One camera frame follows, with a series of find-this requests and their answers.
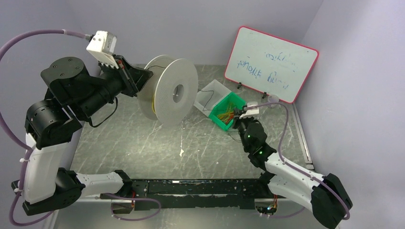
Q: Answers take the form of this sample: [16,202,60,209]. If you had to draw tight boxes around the grey perforated spool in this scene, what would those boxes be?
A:
[137,55,198,126]

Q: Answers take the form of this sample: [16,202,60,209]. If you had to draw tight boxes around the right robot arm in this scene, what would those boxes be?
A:
[232,108,353,229]

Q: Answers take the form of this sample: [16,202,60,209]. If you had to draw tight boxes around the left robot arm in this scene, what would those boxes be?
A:
[12,55,153,216]

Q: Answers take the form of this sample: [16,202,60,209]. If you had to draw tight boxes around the green plastic bin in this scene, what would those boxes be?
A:
[209,92,246,131]

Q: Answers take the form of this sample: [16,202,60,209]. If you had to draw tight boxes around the clear plastic bin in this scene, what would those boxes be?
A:
[194,80,231,117]

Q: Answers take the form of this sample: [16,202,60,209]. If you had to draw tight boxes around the red framed whiteboard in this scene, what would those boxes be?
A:
[224,26,319,104]

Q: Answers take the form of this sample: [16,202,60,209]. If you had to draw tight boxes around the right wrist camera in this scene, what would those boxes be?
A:
[239,102,259,119]

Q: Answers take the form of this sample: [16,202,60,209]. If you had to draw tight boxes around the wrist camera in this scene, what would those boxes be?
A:
[86,31,118,69]
[239,102,259,119]

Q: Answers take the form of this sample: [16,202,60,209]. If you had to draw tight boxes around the red and yellow wire bundle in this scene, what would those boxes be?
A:
[216,102,238,125]

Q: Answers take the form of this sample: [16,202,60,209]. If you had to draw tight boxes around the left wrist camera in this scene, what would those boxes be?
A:
[86,31,118,69]

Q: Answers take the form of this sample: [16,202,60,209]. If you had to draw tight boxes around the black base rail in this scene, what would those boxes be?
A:
[115,178,273,210]

